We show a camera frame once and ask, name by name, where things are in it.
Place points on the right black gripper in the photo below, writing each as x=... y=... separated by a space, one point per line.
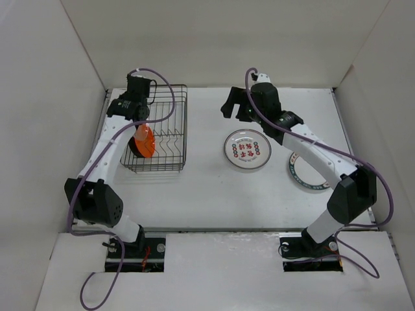
x=238 y=96

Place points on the clear glass plate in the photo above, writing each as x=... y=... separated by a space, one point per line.
x=143 y=133

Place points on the orange plate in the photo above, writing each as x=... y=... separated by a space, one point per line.
x=147 y=149

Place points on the black plate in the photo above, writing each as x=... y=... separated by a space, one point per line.
x=133 y=147

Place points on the white plate red characters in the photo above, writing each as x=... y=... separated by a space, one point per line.
x=247 y=149

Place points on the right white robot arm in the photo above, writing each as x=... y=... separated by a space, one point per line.
x=354 y=186

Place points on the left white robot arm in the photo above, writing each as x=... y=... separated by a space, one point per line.
x=90 y=195

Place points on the white plate green rim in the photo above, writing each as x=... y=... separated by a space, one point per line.
x=305 y=175

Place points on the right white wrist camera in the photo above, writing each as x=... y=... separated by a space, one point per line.
x=259 y=78

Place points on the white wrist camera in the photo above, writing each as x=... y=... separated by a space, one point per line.
x=137 y=75
x=259 y=78

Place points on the grey wire dish rack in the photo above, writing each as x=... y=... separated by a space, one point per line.
x=170 y=140

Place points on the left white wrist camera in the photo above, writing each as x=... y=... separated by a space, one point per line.
x=137 y=75

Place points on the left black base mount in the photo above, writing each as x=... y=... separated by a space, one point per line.
x=147 y=258

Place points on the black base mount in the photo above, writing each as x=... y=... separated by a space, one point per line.
x=299 y=258
x=147 y=258

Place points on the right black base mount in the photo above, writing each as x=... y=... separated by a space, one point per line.
x=299 y=258

